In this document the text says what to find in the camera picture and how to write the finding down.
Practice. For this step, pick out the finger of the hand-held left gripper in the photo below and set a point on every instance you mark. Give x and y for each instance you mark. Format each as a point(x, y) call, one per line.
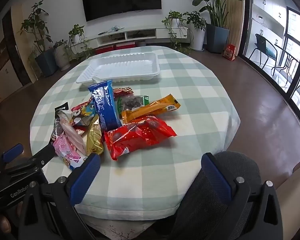
point(13, 152)
point(43, 155)

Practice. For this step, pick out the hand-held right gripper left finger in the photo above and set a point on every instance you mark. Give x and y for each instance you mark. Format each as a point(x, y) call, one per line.
point(86, 177)

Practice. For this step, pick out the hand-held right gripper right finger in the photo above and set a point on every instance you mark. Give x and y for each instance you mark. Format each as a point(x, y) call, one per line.
point(217, 177)

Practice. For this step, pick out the pink cartoon packet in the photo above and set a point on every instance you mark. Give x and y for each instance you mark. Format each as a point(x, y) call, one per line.
point(65, 147)

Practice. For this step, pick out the black snack packet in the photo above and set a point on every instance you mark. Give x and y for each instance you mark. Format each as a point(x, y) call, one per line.
point(57, 128)

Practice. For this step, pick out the pale pink long packet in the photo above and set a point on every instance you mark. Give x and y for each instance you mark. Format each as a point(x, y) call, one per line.
point(70, 132)

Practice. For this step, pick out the gold foil packet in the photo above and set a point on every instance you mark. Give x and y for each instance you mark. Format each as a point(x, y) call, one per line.
point(95, 140)

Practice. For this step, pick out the white red-topped candy packet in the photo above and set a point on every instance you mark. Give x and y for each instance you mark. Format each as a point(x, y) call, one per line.
point(78, 130)

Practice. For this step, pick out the grey and red snack bag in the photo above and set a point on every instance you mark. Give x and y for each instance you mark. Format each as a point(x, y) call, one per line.
point(86, 121)

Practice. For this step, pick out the panda cartoon packet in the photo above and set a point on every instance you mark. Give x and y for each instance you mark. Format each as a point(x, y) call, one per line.
point(86, 110)

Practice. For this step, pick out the large red snack bag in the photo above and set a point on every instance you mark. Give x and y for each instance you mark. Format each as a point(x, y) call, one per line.
point(140, 135)

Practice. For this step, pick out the blue cookie packet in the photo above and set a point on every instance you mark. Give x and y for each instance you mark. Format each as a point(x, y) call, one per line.
point(105, 107)

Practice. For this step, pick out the green bean packet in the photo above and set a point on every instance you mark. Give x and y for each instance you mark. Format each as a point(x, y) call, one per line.
point(133, 102)

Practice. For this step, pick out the small red candy packet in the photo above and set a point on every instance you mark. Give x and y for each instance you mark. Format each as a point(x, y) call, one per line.
point(122, 91)

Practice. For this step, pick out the orange bar packet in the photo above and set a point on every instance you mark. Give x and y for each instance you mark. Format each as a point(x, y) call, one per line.
point(150, 108)

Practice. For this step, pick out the white plastic tray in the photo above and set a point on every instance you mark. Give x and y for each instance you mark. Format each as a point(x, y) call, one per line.
point(125, 65)

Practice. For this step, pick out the person's left hand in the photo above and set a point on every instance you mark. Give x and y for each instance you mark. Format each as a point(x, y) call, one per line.
point(3, 226)

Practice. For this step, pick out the dark grey mesh chair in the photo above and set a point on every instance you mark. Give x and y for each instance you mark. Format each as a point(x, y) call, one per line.
point(202, 210)

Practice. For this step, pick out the green checkered tablecloth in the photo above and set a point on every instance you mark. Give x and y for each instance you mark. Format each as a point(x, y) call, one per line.
point(165, 170)

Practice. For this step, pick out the wooden cabinet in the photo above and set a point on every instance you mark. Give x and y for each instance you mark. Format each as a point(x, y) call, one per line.
point(2, 75)

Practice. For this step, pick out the dark grey square planter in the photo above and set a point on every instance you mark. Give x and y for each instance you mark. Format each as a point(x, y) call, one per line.
point(46, 63)

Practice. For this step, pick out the ribbed grey planter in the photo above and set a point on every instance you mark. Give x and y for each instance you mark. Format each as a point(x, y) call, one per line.
point(62, 57)

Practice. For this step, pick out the small green plant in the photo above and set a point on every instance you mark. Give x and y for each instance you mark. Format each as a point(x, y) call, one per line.
point(60, 43)

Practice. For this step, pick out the small white pot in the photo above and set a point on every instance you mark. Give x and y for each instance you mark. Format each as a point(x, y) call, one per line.
point(76, 39)
point(175, 23)

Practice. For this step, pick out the red storage box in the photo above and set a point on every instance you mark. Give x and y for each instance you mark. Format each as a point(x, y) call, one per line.
point(105, 50)
point(125, 46)

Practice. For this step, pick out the tall leafy plant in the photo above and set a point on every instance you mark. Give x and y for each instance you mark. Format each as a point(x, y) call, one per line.
point(37, 30)

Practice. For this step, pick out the red gift bag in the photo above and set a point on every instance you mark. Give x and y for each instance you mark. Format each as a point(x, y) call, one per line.
point(229, 53)

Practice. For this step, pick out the trailing pothos plant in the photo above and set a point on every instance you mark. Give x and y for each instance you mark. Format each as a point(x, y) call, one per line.
point(173, 15)
point(77, 31)

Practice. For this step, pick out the glass balcony table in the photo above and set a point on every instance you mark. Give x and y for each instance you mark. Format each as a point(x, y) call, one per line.
point(287, 60)

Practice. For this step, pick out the blue square planter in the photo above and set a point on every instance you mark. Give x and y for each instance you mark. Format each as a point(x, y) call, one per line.
point(217, 38)

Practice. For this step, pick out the tall white planter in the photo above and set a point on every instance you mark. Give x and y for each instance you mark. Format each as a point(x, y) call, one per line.
point(198, 40)

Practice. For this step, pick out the white television cabinet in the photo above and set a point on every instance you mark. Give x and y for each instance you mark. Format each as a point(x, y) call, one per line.
point(165, 32)

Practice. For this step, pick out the bushy green plant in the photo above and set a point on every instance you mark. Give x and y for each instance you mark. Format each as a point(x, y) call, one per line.
point(196, 21)

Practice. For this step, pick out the beige curtain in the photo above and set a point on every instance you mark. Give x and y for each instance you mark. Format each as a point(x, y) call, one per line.
point(236, 17)

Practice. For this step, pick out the bird of paradise plant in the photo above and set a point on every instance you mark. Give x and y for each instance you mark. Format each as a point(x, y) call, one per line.
point(215, 7)

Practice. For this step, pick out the white balcony cabinets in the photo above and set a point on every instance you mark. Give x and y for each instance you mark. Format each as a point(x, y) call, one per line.
point(267, 7)

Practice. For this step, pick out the black sliding door frame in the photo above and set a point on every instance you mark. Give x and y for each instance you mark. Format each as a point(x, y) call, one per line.
point(247, 17)

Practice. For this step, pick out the black wall television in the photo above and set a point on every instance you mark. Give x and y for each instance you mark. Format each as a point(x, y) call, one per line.
point(121, 0)

